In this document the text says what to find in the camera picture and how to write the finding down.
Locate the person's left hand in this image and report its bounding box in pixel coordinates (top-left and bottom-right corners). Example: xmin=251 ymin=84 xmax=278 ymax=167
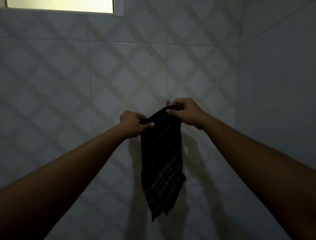
xmin=119 ymin=110 xmax=155 ymax=139

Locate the person's right hand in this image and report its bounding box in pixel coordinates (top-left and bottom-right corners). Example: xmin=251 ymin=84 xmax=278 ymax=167
xmin=166 ymin=98 xmax=210 ymax=131

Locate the dark checked cloth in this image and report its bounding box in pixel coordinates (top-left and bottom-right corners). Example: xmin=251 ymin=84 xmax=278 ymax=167
xmin=139 ymin=105 xmax=187 ymax=222

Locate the person's left forearm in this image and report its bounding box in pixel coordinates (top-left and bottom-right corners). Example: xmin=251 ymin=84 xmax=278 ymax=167
xmin=0 ymin=123 xmax=127 ymax=240

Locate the person's right forearm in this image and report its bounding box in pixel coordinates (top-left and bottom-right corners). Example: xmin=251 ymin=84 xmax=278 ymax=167
xmin=202 ymin=116 xmax=316 ymax=240

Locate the white framed window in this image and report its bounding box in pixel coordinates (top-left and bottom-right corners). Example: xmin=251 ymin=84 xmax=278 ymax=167
xmin=0 ymin=0 xmax=124 ymax=16

